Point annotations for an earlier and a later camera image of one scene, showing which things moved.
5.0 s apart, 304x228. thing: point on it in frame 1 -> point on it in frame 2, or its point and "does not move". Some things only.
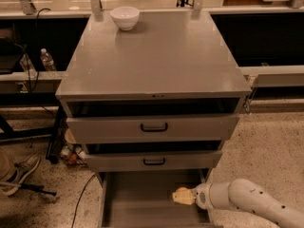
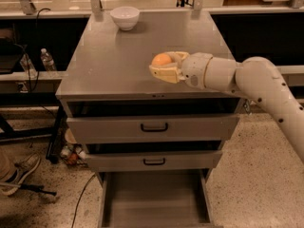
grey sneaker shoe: (22, 171) does not move
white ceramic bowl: (125, 17) does not move
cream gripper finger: (184, 197) -> (168, 72)
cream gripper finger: (183, 191) -> (178, 56)
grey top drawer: (153, 128) does not move
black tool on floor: (36, 188) does not move
